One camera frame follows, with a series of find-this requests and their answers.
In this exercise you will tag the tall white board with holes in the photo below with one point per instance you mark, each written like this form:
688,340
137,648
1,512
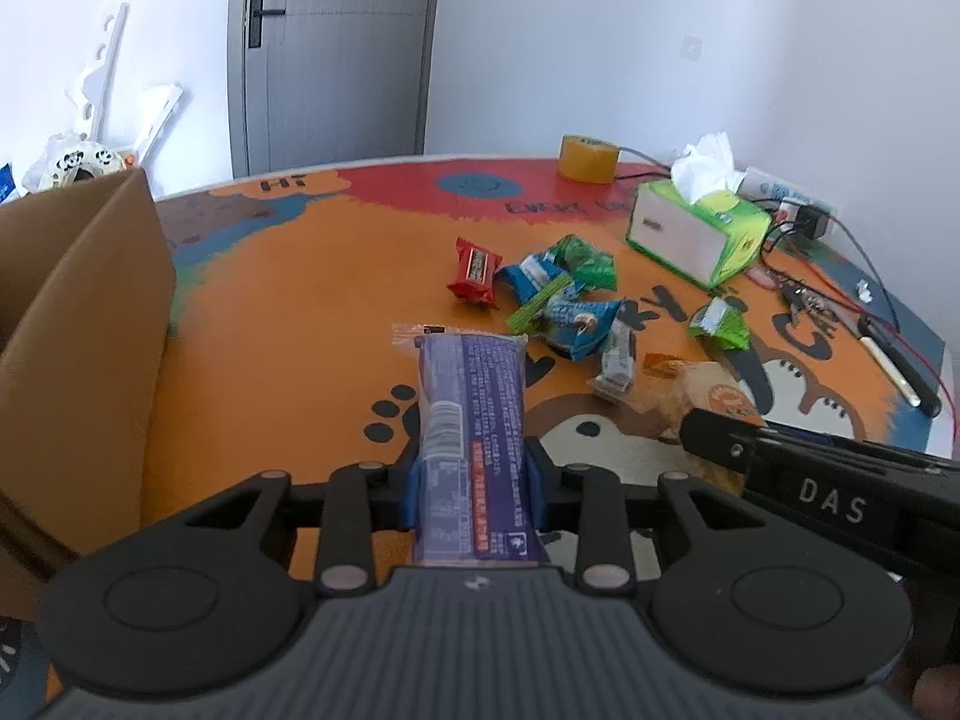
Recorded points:
97,82

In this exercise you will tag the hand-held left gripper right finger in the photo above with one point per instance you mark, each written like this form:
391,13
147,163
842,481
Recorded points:
538,487

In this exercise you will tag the white power strip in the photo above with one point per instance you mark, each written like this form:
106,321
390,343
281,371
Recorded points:
757,184

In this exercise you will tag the green tissue box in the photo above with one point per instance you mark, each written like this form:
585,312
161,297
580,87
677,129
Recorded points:
675,229

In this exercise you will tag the blue plastic bag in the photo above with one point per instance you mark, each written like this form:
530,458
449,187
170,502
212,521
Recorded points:
6,184

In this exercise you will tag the small white plastic piece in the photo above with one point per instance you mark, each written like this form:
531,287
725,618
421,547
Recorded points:
864,290

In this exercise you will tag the purple snack packet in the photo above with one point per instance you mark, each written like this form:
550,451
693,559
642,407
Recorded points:
472,405

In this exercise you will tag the black charger adapter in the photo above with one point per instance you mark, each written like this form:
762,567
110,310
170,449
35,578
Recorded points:
811,223

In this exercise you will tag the white plug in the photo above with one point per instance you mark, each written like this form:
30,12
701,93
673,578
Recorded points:
789,208

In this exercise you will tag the black and white pen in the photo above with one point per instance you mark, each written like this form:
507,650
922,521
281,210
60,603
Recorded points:
919,382

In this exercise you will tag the short white board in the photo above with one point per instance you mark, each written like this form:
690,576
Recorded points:
157,116

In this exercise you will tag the person's right hand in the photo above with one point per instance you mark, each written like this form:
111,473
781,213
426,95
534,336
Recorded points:
941,697

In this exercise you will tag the brown cardboard box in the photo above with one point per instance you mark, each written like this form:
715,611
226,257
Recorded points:
75,330

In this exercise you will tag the bright green candy packet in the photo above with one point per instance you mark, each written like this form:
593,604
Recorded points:
536,304

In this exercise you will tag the light blue candy packet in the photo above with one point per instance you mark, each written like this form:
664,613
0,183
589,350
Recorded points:
529,274

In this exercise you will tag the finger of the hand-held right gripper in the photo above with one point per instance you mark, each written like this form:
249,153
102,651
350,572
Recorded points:
720,442

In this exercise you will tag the colourful cat table mat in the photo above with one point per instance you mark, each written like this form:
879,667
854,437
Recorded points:
300,277

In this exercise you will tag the small clear snack packet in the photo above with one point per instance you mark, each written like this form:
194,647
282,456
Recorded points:
616,364

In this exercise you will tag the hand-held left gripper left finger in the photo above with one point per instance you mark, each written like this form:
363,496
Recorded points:
418,491

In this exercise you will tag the red snack packet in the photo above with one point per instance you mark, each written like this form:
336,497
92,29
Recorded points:
474,270

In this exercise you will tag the dark green candy packet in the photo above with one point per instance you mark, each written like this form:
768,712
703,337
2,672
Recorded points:
585,262

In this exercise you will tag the orange biscuit packet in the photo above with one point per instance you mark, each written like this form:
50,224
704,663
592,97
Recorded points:
697,390

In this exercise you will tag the yellow tape roll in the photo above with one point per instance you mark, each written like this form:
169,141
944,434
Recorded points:
589,161

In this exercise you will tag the green white candy packet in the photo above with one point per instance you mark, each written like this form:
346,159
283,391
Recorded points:
720,322

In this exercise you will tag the grey door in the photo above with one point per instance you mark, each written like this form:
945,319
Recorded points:
337,52

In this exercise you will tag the bunch of keys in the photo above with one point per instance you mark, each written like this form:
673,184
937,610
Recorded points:
806,298

